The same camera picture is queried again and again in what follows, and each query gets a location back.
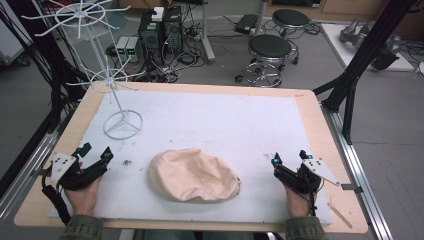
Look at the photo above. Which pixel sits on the person's right hand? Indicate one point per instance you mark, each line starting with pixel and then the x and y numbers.
pixel 298 203

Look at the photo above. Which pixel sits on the small metal bracket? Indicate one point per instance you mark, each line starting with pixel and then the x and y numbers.
pixel 351 188

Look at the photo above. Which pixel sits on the thin wooden stick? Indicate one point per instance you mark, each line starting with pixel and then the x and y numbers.
pixel 340 215

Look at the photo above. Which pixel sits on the large black round stool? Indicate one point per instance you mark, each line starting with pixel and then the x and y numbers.
pixel 269 46

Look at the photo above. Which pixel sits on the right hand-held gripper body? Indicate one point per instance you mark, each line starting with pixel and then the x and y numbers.
pixel 308 176

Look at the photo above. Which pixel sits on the black metal frame post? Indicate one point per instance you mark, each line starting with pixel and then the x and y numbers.
pixel 50 66
pixel 360 60

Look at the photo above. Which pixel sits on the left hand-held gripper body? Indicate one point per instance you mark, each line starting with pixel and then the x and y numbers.
pixel 68 173

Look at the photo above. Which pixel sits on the beige cloth hat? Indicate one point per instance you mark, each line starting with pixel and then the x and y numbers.
pixel 193 176

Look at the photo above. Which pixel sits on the small white power box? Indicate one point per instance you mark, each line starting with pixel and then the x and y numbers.
pixel 122 48
pixel 132 49

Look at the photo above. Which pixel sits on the grey metal table leg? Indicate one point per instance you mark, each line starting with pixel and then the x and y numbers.
pixel 207 33

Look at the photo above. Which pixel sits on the person's left hand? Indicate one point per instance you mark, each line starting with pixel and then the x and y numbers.
pixel 83 198

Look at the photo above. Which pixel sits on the black computer tower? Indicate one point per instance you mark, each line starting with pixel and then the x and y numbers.
pixel 173 31
pixel 150 35

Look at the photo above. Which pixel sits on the dark fluff speck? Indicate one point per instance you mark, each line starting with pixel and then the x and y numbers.
pixel 127 162

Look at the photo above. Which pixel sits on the small black round stool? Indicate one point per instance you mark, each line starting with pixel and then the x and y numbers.
pixel 290 18

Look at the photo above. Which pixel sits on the white foam mat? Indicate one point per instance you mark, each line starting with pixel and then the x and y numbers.
pixel 213 126

